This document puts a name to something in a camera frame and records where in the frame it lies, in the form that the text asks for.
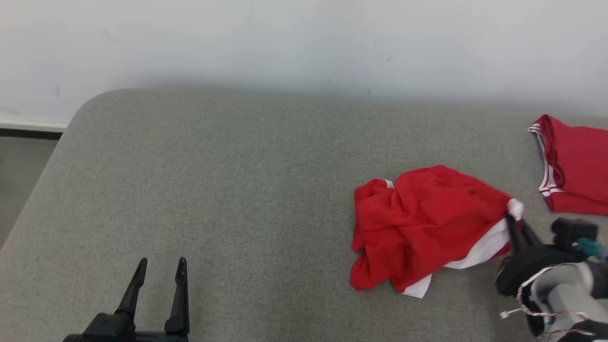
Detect thin white red cable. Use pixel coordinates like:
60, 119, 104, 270
500, 265, 592, 339

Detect red white basketball jersey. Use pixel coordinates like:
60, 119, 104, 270
528, 114, 608, 217

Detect white black baseboard strip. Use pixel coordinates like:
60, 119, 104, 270
0, 118, 70, 141

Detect teal cable connector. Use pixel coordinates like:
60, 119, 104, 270
572, 237, 608, 262

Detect red white sports shorts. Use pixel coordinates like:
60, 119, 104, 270
350, 164, 525, 299

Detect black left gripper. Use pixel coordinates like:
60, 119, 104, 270
62, 257, 190, 342

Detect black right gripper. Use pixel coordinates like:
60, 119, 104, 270
495, 214, 590, 298

